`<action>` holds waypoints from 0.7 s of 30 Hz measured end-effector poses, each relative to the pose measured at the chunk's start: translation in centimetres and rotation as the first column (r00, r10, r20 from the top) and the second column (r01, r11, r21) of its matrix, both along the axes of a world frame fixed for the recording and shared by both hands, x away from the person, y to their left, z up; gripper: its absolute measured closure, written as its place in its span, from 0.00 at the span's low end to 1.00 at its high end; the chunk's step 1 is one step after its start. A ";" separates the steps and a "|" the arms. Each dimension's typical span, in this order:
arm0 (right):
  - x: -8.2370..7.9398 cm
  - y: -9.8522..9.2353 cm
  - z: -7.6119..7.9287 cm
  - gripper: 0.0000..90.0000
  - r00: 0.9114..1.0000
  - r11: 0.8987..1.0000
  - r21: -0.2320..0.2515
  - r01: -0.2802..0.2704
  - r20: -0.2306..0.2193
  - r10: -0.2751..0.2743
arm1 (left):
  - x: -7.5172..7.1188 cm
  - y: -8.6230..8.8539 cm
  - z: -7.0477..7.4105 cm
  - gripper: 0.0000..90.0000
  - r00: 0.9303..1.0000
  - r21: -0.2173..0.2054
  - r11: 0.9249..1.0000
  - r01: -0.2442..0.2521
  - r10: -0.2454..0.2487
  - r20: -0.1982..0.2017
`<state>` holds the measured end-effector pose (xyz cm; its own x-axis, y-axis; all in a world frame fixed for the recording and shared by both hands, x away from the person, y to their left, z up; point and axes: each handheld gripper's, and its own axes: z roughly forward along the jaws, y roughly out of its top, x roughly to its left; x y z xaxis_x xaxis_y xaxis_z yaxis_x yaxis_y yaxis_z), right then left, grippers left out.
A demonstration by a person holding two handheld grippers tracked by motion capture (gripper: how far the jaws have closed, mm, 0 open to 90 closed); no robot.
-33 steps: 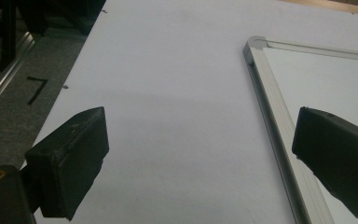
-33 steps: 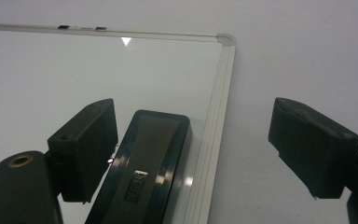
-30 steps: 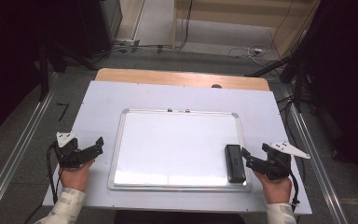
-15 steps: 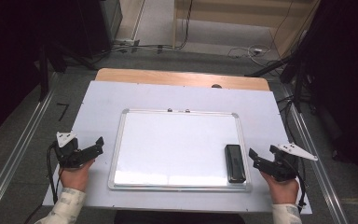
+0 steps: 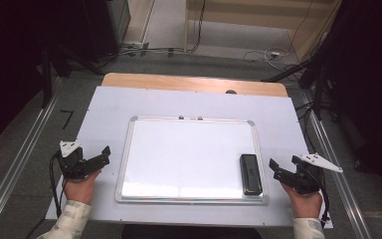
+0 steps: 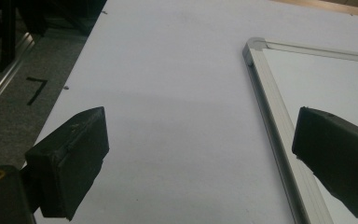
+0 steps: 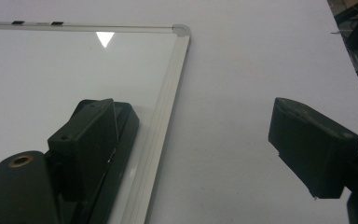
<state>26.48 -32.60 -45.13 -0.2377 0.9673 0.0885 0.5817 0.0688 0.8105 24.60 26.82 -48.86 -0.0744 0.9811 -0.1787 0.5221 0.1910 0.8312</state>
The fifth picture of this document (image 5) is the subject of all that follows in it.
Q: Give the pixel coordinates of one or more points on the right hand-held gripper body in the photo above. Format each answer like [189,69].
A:
[306,176]

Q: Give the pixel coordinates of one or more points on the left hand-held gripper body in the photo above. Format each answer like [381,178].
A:
[71,162]

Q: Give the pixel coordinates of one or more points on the black whiteboard eraser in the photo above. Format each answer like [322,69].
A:
[251,174]

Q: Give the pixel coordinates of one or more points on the person's right hand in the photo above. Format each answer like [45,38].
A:
[305,204]

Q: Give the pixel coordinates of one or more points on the person's left hand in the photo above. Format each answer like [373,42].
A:
[79,191]

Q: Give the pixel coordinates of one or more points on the white table cover sheet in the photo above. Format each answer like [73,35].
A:
[106,109]

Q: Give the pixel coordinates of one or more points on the silver framed whiteboard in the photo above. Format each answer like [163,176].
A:
[185,149]

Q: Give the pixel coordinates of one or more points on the black metal stand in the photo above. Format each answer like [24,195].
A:
[47,79]
[318,93]

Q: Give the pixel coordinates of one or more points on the person's dark clothing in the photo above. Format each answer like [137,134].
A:
[192,233]

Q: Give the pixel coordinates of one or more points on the power strip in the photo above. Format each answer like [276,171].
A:
[134,45]

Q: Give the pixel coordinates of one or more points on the dark curtain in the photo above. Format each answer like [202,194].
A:
[371,83]
[10,49]

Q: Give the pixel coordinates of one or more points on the aluminium floor rail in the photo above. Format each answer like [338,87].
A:
[344,199]
[20,159]

